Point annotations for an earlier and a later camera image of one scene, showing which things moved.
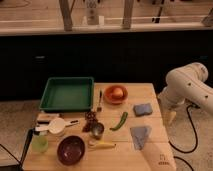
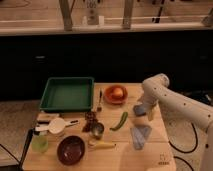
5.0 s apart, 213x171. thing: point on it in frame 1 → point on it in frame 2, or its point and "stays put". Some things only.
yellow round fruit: x=118 y=91 stays put
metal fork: x=99 y=109 stays put
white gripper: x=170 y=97 → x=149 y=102
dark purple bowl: x=70 y=150 stays put
